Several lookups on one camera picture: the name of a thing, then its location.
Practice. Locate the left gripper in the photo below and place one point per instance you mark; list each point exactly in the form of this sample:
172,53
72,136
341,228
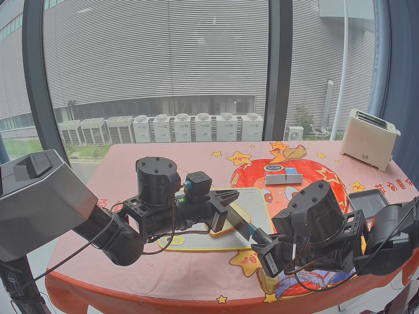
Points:
196,214

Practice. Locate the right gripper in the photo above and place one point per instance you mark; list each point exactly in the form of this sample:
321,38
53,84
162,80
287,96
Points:
284,253

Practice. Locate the slice of bread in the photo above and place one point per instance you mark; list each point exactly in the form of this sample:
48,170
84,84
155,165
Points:
222,233

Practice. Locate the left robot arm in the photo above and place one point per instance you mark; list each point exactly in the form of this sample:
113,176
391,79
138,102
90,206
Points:
39,201

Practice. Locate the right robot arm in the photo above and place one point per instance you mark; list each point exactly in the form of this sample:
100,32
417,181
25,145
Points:
317,208

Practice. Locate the cream toaster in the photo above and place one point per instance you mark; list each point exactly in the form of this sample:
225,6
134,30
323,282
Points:
366,139

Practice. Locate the cutting board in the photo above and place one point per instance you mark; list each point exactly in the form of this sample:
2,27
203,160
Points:
255,201

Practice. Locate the white knife rest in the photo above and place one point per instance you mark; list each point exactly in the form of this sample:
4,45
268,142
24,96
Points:
278,178

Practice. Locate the dark grey tray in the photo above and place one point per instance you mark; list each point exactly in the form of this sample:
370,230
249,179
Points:
368,203

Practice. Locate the window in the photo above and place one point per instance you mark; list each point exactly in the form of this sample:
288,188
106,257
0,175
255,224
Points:
278,77

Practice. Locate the blue curtain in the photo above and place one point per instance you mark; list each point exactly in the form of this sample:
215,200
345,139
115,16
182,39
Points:
402,77

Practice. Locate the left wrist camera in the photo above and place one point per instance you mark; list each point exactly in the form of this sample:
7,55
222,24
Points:
199,183

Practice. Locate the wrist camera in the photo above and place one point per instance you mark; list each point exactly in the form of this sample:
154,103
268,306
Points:
282,219
199,183

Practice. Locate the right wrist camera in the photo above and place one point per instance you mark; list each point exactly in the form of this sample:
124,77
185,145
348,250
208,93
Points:
282,219

